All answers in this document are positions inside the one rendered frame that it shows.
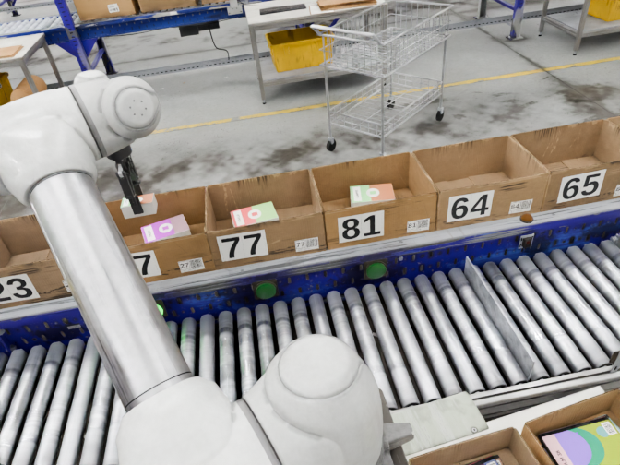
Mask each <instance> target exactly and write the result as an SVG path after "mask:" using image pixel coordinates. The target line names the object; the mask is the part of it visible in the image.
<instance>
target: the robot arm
mask: <svg viewBox="0 0 620 465"><path fill-rule="evenodd" d="M160 120H161V103H160V100H159V98H158V95H157V94H156V92H155V90H154V89H153V88H152V87H151V86H150V85H149V84H148V83H147V82H145V81H144V80H142V79H140V78H138V77H131V76H120V77H115V78H112V79H109V78H107V77H106V75H105V74H104V73H102V72H101V71H99V70H89V71H84V72H80V73H78V74H77V75H76V77H75V80H74V85H70V86H67V87H63V88H60V89H50V90H46V91H42V92H39V93H35V94H32V95H30V96H27V97H24V98H21V99H19V100H16V101H12V102H10V103H7V104H5V105H2V106H0V195H2V196H7V195H11V194H12V195H14V196H15V197H16V199H17V200H18V201H19V202H21V203H22V204H24V205H25V206H27V207H29V208H31V209H32V210H33V212H34V214H35V216H36V218H37V221H38V223H39V224H40V226H41V228H42V232H43V234H44V236H45V238H46V241H47V243H48V245H49V246H50V248H51V251H52V253H53V255H54V258H55V261H56V263H57V265H58V267H59V268H60V270H61V273H62V275H63V277H64V279H65V281H66V284H67V285H68V287H69V289H70V291H71V292H72V295H73V297H74V299H75V301H76V303H77V307H78V309H79V311H80V313H81V315H82V317H83V319H84V321H85V323H86V326H87V328H88V330H89V333H90V335H91V337H92V339H93V341H94V343H95V345H96V348H97V350H98V352H99V354H100V356H101V359H102V361H103V363H104V365H105V368H106V370H107V372H108V374H109V376H110V378H111V380H112V382H113V385H114V387H115V390H116V392H117V394H118V396H119V398H120V400H121V402H122V404H123V406H124V408H125V412H126V415H125V416H124V417H123V418H122V421H121V423H120V426H119V429H118V433H117V436H116V440H115V444H116V446H117V451H118V458H119V465H394V464H393V461H392V458H391V456H390V450H392V449H394V448H396V447H399V446H401V445H404V444H406V443H408V442H410V441H412V440H413V439H414V435H413V434H412V431H413V430H412V428H411V424H410V423H383V412H382V403H381V399H380V393H379V389H378V386H377V383H376V379H375V377H374V375H373V373H372V371H371V370H370V369H369V367H368V366H367V365H366V364H365V363H364V361H363V360H362V358H361V357H360V356H359V355H358V354H357V353H356V352H355V351H354V350H353V349H352V348H351V347H350V346H349V345H348V344H347V343H345V342H344V341H343V340H340V339H338V338H336V337H333V336H330V335H327V334H311V335H306V336H303V337H301V338H299V339H297V340H294V341H292V342H291V343H289V344H288V345H287V346H286V347H284V348H283V349H282V350H281V351H280V352H279V353H278V354H277V355H276V356H275V357H274V358H273V360H272V361H271V362H270V364H269V365H268V368H267V371H266V373H265V374H264V375H262V377H261V378H260V379H259V380H258V381H257V382H256V383H255V384H254V385H253V386H252V387H251V388H250V389H249V390H248V392H247V393H246V394H245V395H244V396H243V397H242V398H240V399H239V400H237V401H235V402H234V403H231V402H230V400H229V399H228V397H227V396H226V395H225V394H224V393H223V392H222V391H221V389H220V388H219V386H218V385H217V384H216V383H214V382H212V381H210V380H207V379H205V378H202V377H199V376H193V375H192V373H191V371H190V369H189V367H188V365H187V363H186V361H185V358H184V356H183V355H182V353H181V351H180V349H179V347H178V345H177V343H176V341H175V339H174V337H173V334H172V332H171V331H170V330H169V328H168V326H167V324H166V322H165V320H164V318H163V316H162V314H161V311H160V309H159V307H158V306H157V304H156V302H155V300H154V298H153V296H152V294H151V292H150V290H149V287H148V286H147V284H146V282H145V281H144V279H143V277H142V275H141V273H140V271H139V269H138V267H137V264H136V262H135V260H134V258H133V257H132V255H131V253H130V251H129V249H128V247H127V245H126V243H125V241H124V239H123V237H122V235H121V234H120V232H119V230H118V228H117V226H116V224H115V222H114V220H113V217H112V215H111V213H110V211H109V210H108V208H107V206H106V204H105V202H104V200H103V199H102V197H101V194H100V192H99V190H98V188H97V186H96V182H97V177H98V172H97V166H96V161H98V160H100V159H102V158H105V157H107V158H108V159H109V160H112V161H115V168H116V169H117V171H118V172H115V174H116V176H117V178H118V180H119V183H120V185H121V187H122V189H123V192H124V195H125V199H128V200H129V203H130V205H131V208H132V210H133V212H134V215H136V214H141V213H144V211H143V208H142V206H141V203H140V201H139V198H138V196H141V195H143V192H142V189H141V187H140V183H141V180H138V175H137V170H136V168H135V165H134V163H133V161H132V158H131V153H132V148H131V146H130V144H132V143H134V142H135V141H136V139H139V138H143V137H146V136H148V135H150V134H151V133H152V132H153V131H154V130H155V129H156V127H157V126H158V124H159V121H160Z"/></svg>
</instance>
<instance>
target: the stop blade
mask: <svg viewBox="0 0 620 465"><path fill-rule="evenodd" d="M464 276H465V277H466V279H467V281H468V282H469V284H470V286H471V287H472V289H473V290H474V292H475V294H476V295H477V297H478V298H479V300H480V302H481V303H482V305H483V307H484V309H485V311H486V312H487V314H488V316H489V317H490V318H491V320H492V321H493V323H494V325H495V327H496V328H497V330H498V332H499V333H500V335H501V337H502V338H503V340H504V342H505V343H506V345H507V347H508V348H509V350H510V351H511V353H512V355H513V356H514V358H515V359H516V361H517V363H518V364H519V367H520V368H521V370H522V372H523V373H524V375H525V376H526V377H527V379H528V380H530V377H531V372H532V369H533V366H534V363H535V361H534V359H533V358H532V356H531V354H530V352H529V351H528V349H527V348H526V346H525V345H524V343H523V341H522V340H521V338H520V337H519V335H518V333H517V332H516V330H515V329H514V328H513V326H512V325H511V323H510V322H509V320H508V319H507V316H506V315H505V313H504V312H503V310H502V309H501V307H500V306H499V304H498V302H497V301H496V299H495V298H494V296H493V295H492V294H491V292H490V290H489V289H488V287H487V286H486V284H485V283H484V281H483V279H482V277H481V276H480V274H479V273H478V271H477V270H476V268H475V267H474V265H473V264H472V263H471V261H470V259H469V258H468V257H467V256H466V263H465V269H464Z"/></svg>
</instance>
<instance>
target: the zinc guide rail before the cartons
mask: <svg viewBox="0 0 620 465"><path fill-rule="evenodd" d="M617 209H620V198H616V199H610V200H604V201H600V202H594V203H589V204H584V205H579V206H574V207H568V208H563V209H554V210H548V211H544V212H538V213H533V214H531V216H532V217H533V222H532V223H524V222H521V221H520V220H519V217H520V216H517V217H512V218H507V219H502V220H497V221H487V222H482V223H476V224H472V225H466V226H461V227H456V228H450V229H445V230H440V231H435V232H426V233H420V234H415V235H410V236H404V237H400V238H394V239H389V240H384V241H379V242H373V243H368V244H358V245H354V246H348V247H343V248H338V249H333V250H328V251H322V252H317V253H312V254H307V255H301V256H292V257H286V258H282V259H276V260H271V261H266V262H261V263H255V264H250V265H245V266H240V267H235V268H226V269H220V270H215V271H210V272H204V273H199V274H194V275H189V276H183V277H179V278H173V279H168V280H158V281H153V282H148V283H146V284H147V286H148V287H149V290H150V292H151V294H153V293H159V292H168V291H173V290H179V289H183V288H189V287H194V286H199V285H204V284H210V283H214V282H220V281H226V280H235V279H240V278H245V277H250V276H255V275H260V274H266V273H270V272H276V271H281V270H286V269H291V268H300V267H306V266H311V265H316V264H321V263H327V262H331V261H337V260H342V259H347V258H352V257H358V256H367V255H372V254H377V253H382V252H387V251H392V250H398V249H402V248H408V247H414V246H418V245H424V244H433V243H438V242H444V241H448V240H454V239H459V238H464V237H469V236H474V235H479V234H485V233H494V232H499V231H504V230H509V229H515V228H519V227H525V226H530V225H535V224H540V223H546V222H550V221H560V220H565V219H570V218H576V217H580V216H586V215H590V214H596V213H601V212H606V211H612V210H617ZM72 308H78V306H77V303H76V301H75V299H74V297H73V296H71V297H66V298H61V299H55V300H50V301H45V302H39V303H35V304H25V305H20V306H15V307H9V308H4V309H0V322H1V321H6V320H11V319H16V318H22V317H27V316H36V315H41V314H47V313H52V312H57V311H62V310H67V309H72Z"/></svg>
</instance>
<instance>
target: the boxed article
mask: <svg viewBox="0 0 620 465"><path fill-rule="evenodd" d="M138 198H139V201H140V203H141V206H142V208H143V211H144V213H141V214H136V215H134V212H133V210H132V208H131V205H130V203H129V200H128V199H125V198H123V201H122V204H121V210H122V212H123V214H124V217H125V219H129V218H135V217H140V216H146V215H151V214H156V212H157V206H158V203H157V200H156V198H155V196H154V193H152V194H146V195H141V196H138Z"/></svg>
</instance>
